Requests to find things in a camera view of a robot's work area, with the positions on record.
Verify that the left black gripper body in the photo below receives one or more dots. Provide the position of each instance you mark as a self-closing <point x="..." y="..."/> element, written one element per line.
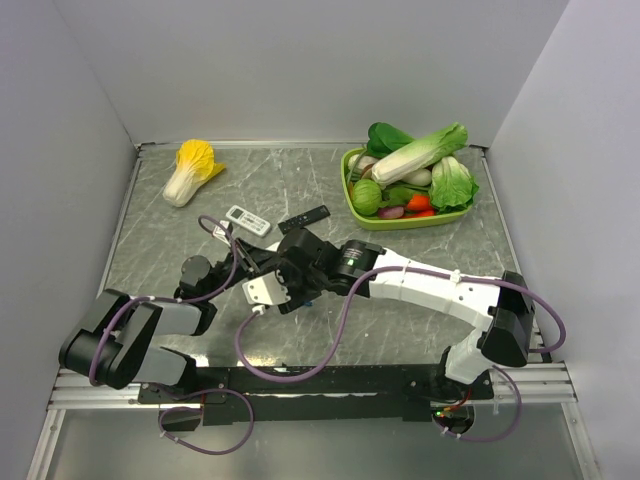
<point x="247" y="265"/>

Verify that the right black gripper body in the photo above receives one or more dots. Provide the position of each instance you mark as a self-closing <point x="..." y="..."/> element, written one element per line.
<point x="302" y="286"/>

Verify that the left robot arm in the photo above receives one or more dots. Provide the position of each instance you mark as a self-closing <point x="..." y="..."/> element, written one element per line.
<point x="113" y="340"/>

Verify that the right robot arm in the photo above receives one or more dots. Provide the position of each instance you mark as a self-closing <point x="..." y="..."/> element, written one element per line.
<point x="498" y="309"/>

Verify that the white air conditioner remote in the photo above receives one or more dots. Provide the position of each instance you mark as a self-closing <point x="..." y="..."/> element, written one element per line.
<point x="248" y="221"/>

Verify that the black slim remote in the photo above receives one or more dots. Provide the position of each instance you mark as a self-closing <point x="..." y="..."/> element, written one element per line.
<point x="304" y="219"/>

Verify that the round green cabbage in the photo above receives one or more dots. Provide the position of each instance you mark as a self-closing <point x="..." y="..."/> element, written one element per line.
<point x="366" y="197"/>

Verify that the purple onion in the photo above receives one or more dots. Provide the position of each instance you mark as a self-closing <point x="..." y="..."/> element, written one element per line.
<point x="390" y="212"/>

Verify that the brown mushroom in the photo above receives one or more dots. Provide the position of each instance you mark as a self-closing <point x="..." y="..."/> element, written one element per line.
<point x="367" y="172"/>

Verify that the white garlic bulb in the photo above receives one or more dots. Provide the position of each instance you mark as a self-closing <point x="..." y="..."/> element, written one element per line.
<point x="358" y="163"/>

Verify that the yellow napa cabbage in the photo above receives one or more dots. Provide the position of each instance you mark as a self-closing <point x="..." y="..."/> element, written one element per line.
<point x="195" y="165"/>

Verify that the green plastic basket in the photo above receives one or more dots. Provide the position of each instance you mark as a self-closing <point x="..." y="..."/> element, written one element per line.
<point x="376" y="224"/>

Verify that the orange carrot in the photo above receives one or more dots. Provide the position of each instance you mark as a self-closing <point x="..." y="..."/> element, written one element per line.
<point x="418" y="203"/>

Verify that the white radish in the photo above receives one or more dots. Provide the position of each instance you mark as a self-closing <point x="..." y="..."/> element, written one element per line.
<point x="421" y="177"/>

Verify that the dark green spinach leaf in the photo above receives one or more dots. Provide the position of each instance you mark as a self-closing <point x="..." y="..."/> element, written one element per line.
<point x="384" y="139"/>

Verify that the long green napa cabbage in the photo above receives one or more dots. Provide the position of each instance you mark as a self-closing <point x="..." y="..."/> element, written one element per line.
<point x="421" y="153"/>

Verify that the green bok choy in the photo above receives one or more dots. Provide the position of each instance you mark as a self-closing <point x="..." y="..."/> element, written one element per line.
<point x="453" y="187"/>

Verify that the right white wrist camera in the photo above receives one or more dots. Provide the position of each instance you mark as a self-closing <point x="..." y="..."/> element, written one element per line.
<point x="266" y="291"/>

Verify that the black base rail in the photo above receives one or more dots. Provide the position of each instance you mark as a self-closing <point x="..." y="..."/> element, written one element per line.
<point x="408" y="392"/>

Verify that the aluminium frame rail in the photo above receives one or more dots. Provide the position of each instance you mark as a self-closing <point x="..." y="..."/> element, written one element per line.
<point x="538" y="383"/>

